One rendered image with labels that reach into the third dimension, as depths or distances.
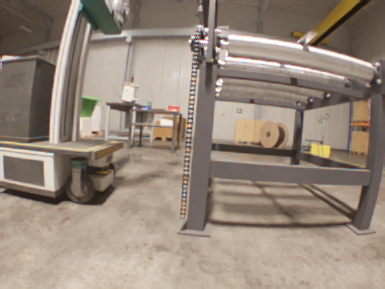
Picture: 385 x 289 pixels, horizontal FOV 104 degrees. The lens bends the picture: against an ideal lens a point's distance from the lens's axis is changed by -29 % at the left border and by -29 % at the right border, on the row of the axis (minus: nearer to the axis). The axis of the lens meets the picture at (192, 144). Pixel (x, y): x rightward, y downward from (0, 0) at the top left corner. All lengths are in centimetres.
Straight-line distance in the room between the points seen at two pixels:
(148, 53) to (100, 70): 327
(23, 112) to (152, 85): 1116
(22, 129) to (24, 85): 26
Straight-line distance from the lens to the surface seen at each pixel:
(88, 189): 121
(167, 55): 1256
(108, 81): 1344
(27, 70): 142
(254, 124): 888
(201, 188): 91
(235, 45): 95
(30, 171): 128
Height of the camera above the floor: 46
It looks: 4 degrees down
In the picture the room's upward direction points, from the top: 5 degrees clockwise
